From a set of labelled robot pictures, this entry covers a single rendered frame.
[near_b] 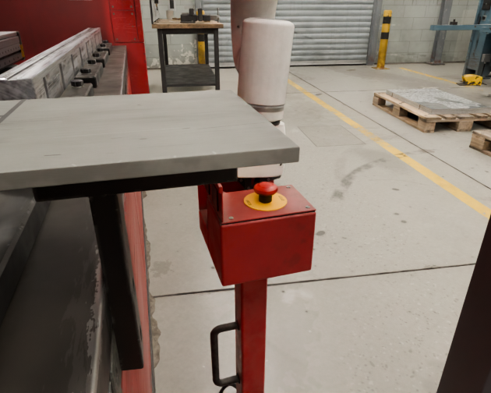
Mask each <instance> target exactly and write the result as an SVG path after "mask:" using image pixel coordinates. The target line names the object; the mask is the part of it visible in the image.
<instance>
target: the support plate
mask: <svg viewBox="0 0 491 393"><path fill-rule="evenodd" d="M20 101H21V100H14V101H0V115H4V114H5V113H6V112H8V111H9V110H10V109H11V108H12V107H14V106H15V105H16V104H17V103H18V102H20ZM0 118H1V117H0ZM299 151H300V147H299V145H297V144H296V143H295V142H294V141H292V140H291V139H290V138H288V137H287V136H286V135H285V134H283V133H282V132H281V131H280V130H279V129H278V128H277V127H276V126H274V125H273V124H272V123H271V122H269V121H268V120H267V119H265V118H264V117H263V116H262V115H261V114H260V113H259V112H257V111H256V110H255V109H254V108H252V107H251V106H250V105H249V104H247V103H246V102H245V101H244V100H242V99H241V98H240V97H239V96H238V95H237V94H236V93H234V92H233V91H232V90H204V91H188V92H171V93H155V94H125V95H109V96H93V97H62V98H46V99H30V100H25V101H24V102H23V103H22V104H21V105H20V106H19V107H18V108H17V109H16V110H15V111H14V112H13V113H11V114H10V115H9V116H8V117H7V118H6V119H5V120H4V121H2V122H1V123H0V191H3V190H11V189H26V188H34V187H43V186H58V185H67V184H75V183H83V182H99V181H107V180H116V179H131V178H139V177H147V176H156V175H171V174H180V173H188V172H204V171H212V170H221V169H229V168H244V167H252V166H261V165H276V164H285V163H293V162H298V161H299Z"/></svg>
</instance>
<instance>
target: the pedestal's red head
mask: <svg viewBox="0 0 491 393"><path fill-rule="evenodd" d="M197 187H198V201H199V216H200V230H201V232H202V234H203V237H204V240H205V243H206V245H207V249H208V250H209V253H210V256H211V259H212V261H213V263H214V266H215V269H216V271H217V274H218V277H219V279H220V281H221V284H222V286H228V285H236V284H240V283H244V282H249V281H257V280H261V279H265V278H273V277H277V276H282V275H286V274H294V273H299V272H303V271H310V270H311V268H312V260H313V243H314V234H315V224H316V212H315V211H316V208H315V207H314V206H313V205H312V204H311V203H310V202H309V201H308V200H307V199H306V198H305V197H304V196H303V195H302V194H301V193H300V192H299V191H298V190H297V189H296V188H295V187H294V186H293V185H285V186H278V187H277V188H278V190H277V193H279V194H281V195H283V196H284V197H285V198H286V199H287V204H286V205H285V206H284V207H282V208H281V209H278V210H275V211H258V210H254V209H252V208H250V207H247V206H246V205H245V203H244V198H245V197H246V196H247V195H249V194H250V193H255V191H254V189H248V190H244V187H243V186H242V185H241V184H240V183H239V182H223V183H215V184H208V185H200V186H197Z"/></svg>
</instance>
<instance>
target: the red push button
mask: <svg viewBox="0 0 491 393"><path fill-rule="evenodd" d="M253 189H254V191H255V193H256V194H258V195H259V202H261V203H264V204H268V203H270V202H271V201H272V195H274V194H275V193H276V192H277V190H278V188H277V185H275V184H273V183H272V182H259V183H257V184H256V185H255V186H254V188H253Z"/></svg>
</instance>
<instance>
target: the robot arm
mask: <svg viewBox="0 0 491 393"><path fill-rule="evenodd" d="M277 1H278V0H231V42H232V54H233V60H234V64H235V68H236V70H237V72H238V93H237V95H238V96H239V97H240V98H241V99H242V100H244V101H245V102H246V103H247V104H249V105H250V106H251V107H252V108H254V109H255V110H256V111H257V112H259V113H260V114H261V115H262V116H263V117H264V118H265V119H267V120H268V121H269V122H271V123H272V124H273V125H274V126H276V127H277V128H278V129H279V130H280V131H281V132H282V133H283V134H285V126H284V123H283V122H282V121H281V119H283V117H284V105H285V98H286V92H287V85H288V74H289V67H290V61H291V49H292V42H293V35H294V29H295V26H294V24H293V23H291V22H289V21H287V20H282V19H275V13H276V8H277ZM283 171H284V164H276V165H261V166H252V167H244V168H238V180H237V181H236V182H239V183H240V184H241V185H242V186H243V187H244V190H248V189H253V188H254V186H255V185H256V184H257V183H259V182H269V181H270V180H275V179H279V178H280V177H281V174H282V173H283ZM251 178H255V179H254V182H253V184H252V179H251Z"/></svg>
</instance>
